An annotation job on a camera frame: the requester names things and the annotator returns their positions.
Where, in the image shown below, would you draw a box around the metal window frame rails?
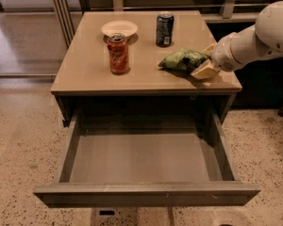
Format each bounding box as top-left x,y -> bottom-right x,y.
52,0 -> 280,43

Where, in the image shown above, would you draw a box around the green jalapeno chip bag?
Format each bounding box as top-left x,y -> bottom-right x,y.
158,49 -> 210,73

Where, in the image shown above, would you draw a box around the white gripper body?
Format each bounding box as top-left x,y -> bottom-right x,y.
211,32 -> 244,72

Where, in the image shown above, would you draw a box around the orange soda can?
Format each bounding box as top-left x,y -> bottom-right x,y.
107,33 -> 129,74

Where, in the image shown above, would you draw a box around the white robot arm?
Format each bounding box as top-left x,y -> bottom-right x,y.
191,1 -> 283,80

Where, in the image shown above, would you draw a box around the white paper plate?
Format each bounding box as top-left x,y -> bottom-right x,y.
102,20 -> 138,37

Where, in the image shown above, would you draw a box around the dark blue soda can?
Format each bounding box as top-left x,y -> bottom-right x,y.
156,11 -> 175,47

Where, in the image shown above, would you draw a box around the open grey top drawer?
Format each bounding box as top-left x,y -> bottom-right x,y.
34,111 -> 260,207

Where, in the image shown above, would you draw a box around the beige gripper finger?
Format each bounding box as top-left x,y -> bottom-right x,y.
191,59 -> 220,80
202,42 -> 217,57

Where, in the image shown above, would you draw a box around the grey drawer cabinet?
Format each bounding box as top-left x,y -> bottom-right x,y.
51,11 -> 241,121

